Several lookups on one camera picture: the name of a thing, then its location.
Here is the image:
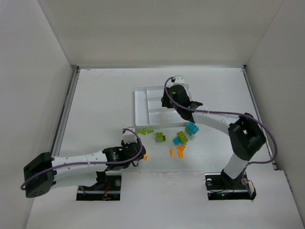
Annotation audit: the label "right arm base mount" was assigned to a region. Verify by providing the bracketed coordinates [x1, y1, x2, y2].
[205, 173, 257, 200]

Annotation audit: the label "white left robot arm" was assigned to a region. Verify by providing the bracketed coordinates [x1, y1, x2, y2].
[20, 141, 146, 198]

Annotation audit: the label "teal and green duplo stack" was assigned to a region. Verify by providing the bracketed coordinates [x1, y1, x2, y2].
[185, 122, 199, 135]

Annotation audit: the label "green duplo brick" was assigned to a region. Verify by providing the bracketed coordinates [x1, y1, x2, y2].
[177, 131, 188, 145]

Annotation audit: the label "orange lego pieces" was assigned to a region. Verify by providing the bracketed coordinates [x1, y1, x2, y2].
[142, 145, 187, 160]

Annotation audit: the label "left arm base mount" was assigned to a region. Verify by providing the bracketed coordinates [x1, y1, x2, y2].
[76, 174, 122, 201]

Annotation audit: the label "teal duplo brick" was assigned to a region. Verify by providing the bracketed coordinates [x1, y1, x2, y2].
[173, 137, 182, 146]

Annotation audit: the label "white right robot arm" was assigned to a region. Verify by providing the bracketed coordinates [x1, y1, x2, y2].
[161, 84, 266, 184]

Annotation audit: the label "green duplo stack blue stripe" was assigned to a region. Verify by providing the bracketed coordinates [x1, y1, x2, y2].
[155, 132, 166, 143]

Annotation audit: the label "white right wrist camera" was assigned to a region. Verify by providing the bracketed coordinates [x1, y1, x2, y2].
[171, 75, 185, 85]

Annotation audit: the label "small green lego pieces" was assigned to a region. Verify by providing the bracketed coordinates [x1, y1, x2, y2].
[137, 128, 154, 135]

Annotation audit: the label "white divided tray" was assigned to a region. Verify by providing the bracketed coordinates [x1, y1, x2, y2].
[134, 85, 187, 128]

